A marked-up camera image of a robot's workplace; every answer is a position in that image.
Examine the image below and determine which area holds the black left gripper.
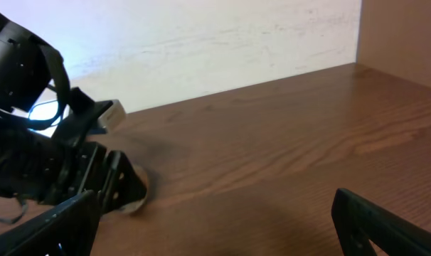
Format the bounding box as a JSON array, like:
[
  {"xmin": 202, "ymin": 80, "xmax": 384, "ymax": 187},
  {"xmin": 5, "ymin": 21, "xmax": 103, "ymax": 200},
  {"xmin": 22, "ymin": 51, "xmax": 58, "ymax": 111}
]
[{"xmin": 0, "ymin": 124, "xmax": 147, "ymax": 213}]

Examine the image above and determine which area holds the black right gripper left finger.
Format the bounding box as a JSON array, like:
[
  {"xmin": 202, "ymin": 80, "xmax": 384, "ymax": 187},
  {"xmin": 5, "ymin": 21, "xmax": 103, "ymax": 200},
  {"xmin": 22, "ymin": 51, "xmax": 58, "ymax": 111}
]
[{"xmin": 0, "ymin": 191, "xmax": 101, "ymax": 256}]

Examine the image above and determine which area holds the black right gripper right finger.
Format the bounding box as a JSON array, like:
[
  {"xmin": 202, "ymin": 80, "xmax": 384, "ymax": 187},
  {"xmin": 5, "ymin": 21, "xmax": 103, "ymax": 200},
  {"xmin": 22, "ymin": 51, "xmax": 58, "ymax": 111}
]
[{"xmin": 331, "ymin": 188, "xmax": 431, "ymax": 256}]

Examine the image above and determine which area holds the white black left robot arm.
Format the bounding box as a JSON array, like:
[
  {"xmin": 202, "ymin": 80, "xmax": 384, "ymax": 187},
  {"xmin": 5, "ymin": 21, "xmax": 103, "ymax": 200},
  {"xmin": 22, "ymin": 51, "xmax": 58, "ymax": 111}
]
[{"xmin": 0, "ymin": 13, "xmax": 147, "ymax": 213}]

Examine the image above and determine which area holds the white barcode scanner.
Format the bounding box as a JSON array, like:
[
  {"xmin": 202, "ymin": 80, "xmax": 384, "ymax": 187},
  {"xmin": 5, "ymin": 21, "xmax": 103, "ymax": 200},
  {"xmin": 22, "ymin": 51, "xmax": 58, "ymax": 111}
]
[{"xmin": 12, "ymin": 89, "xmax": 70, "ymax": 137}]

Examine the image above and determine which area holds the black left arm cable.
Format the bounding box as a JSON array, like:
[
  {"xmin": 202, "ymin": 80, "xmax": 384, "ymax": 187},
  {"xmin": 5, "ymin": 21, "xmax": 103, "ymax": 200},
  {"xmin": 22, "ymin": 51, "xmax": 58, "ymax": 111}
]
[{"xmin": 0, "ymin": 197, "xmax": 30, "ymax": 225}]

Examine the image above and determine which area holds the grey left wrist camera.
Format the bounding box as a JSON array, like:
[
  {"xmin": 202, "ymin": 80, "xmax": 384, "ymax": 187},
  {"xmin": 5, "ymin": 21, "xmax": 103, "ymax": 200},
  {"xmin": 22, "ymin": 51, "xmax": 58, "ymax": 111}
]
[{"xmin": 51, "ymin": 87, "xmax": 127, "ymax": 146}]

